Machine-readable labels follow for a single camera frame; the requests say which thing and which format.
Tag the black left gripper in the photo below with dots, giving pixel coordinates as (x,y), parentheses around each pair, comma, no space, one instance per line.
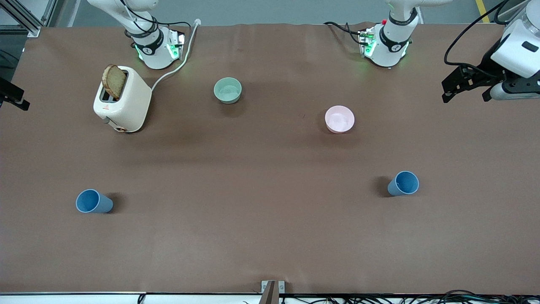
(488,64)

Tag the blue plastic cup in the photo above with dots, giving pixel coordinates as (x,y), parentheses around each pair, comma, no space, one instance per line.
(404,183)
(93,202)

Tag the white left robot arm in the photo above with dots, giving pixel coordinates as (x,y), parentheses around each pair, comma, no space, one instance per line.
(390,46)

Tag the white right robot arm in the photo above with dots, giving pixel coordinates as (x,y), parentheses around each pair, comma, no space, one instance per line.
(154,55)

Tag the brown bread slice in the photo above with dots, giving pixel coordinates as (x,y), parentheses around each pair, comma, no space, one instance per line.
(114,82)

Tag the metal connector plate with LED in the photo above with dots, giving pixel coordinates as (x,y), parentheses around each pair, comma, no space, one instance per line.
(367,42)

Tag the cream white toaster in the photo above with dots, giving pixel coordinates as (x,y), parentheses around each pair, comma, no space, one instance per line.
(130,105)

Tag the pink bowl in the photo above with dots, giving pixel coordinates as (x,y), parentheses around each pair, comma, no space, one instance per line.
(339,119)

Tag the green bowl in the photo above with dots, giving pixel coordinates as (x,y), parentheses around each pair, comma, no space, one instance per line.
(228,90)

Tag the brown table cover sheet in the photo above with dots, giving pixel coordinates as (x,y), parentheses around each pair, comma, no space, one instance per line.
(270,232)

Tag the aluminium frame profile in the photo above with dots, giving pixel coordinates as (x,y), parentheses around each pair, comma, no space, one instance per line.
(25,23)
(517,14)

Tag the aluminium camera mount post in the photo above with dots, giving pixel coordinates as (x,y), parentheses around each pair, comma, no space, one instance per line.
(270,293)

